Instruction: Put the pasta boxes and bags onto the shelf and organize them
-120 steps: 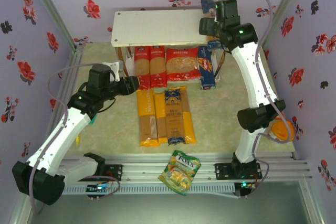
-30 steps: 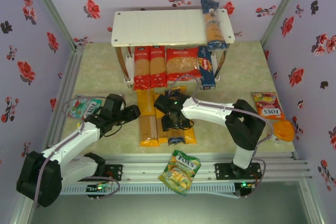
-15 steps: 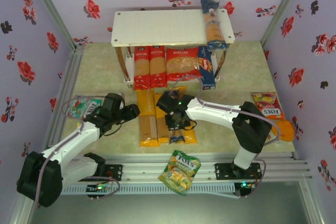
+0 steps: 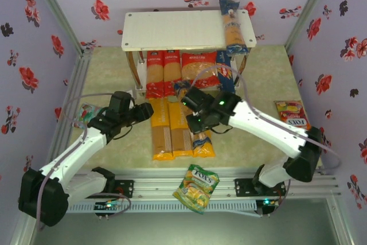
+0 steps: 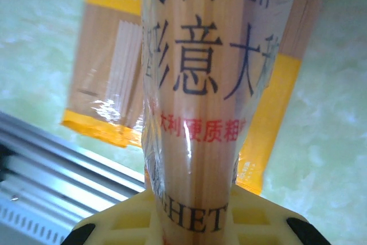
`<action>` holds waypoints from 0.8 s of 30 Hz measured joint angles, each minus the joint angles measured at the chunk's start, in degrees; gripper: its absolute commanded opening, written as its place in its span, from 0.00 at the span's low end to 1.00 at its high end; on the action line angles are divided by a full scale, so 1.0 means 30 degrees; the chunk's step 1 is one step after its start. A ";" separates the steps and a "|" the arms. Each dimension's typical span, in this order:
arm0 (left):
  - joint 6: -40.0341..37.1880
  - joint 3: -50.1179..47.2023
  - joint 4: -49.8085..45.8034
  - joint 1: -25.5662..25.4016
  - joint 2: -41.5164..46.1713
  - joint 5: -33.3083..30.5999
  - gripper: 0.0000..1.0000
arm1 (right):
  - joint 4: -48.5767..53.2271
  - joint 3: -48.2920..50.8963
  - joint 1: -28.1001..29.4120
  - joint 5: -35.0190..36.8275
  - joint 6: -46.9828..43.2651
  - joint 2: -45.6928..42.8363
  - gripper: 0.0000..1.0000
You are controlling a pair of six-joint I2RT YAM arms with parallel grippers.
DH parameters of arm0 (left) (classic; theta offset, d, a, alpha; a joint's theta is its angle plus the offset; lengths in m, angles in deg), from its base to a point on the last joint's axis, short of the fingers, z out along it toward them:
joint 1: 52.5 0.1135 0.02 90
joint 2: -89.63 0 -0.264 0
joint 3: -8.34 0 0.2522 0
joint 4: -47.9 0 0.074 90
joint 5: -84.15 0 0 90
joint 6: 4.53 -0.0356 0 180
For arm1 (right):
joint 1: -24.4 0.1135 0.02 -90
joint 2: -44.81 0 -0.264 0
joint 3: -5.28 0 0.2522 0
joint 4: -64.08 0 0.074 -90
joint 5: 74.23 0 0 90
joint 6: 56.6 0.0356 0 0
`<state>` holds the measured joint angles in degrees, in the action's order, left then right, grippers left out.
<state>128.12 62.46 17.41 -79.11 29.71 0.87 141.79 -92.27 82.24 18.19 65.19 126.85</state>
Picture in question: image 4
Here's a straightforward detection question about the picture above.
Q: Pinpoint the yellow spaghetti bag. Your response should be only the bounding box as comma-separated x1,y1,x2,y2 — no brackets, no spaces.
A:
192,131,216,159
167,100,194,158
150,97,175,162

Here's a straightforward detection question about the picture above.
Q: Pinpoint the blue pasta box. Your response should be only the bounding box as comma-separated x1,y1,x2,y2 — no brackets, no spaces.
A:
215,50,239,94

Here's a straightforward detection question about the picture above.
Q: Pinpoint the red macaroni bag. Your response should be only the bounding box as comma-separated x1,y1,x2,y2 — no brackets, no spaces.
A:
181,52,221,90

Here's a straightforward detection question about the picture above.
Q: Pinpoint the red spaghetti bag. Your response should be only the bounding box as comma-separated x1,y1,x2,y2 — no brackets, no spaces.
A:
145,50,165,99
162,49,182,98

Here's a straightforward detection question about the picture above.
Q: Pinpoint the blue spaghetti bag with portrait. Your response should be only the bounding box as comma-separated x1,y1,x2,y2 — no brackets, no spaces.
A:
218,0,249,57

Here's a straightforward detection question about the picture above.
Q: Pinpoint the white two-tier shelf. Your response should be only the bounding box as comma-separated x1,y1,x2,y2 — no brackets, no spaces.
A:
121,9,257,97

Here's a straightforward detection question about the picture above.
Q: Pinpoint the teal and red candy bag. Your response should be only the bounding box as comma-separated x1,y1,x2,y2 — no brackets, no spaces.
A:
73,103,104,128

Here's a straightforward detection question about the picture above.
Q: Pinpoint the green Fox's candy bag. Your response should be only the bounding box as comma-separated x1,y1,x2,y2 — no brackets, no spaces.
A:
173,164,220,215

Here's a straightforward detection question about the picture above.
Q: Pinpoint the red Fox's candy bag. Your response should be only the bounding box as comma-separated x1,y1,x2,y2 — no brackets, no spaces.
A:
274,100,312,131

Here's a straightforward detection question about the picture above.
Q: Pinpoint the black controller board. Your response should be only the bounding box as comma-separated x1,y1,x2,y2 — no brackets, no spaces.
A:
256,198,280,216
94,200,121,216

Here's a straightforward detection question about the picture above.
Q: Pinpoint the left arm grey cable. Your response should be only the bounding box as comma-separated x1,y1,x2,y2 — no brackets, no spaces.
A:
36,92,114,232

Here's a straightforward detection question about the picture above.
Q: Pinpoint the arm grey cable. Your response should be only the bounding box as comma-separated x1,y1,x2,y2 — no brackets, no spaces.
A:
36,92,114,232
189,65,342,174

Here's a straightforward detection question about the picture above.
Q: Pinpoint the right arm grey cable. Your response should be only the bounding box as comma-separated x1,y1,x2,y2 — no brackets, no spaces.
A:
189,65,342,174

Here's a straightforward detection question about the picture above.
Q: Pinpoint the aluminium side rail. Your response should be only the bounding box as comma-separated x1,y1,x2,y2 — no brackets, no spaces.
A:
47,49,93,173

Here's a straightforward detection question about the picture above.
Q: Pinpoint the aluminium front rail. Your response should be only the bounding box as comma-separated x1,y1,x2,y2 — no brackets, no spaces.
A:
70,170,343,201

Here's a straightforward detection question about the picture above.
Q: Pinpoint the thin grey base cable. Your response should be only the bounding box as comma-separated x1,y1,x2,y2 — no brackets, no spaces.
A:
81,192,132,220
257,177,295,219

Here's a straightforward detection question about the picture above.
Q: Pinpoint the white slotted cable duct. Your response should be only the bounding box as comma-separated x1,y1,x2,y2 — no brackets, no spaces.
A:
65,200,257,214

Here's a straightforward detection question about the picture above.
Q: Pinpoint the aluminium corner post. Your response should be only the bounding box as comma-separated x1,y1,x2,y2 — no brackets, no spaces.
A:
283,0,337,53
26,0,87,54

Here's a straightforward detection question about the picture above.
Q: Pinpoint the aluminium lower rail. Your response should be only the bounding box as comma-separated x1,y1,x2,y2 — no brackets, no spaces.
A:
10,219,37,245
326,195,355,245

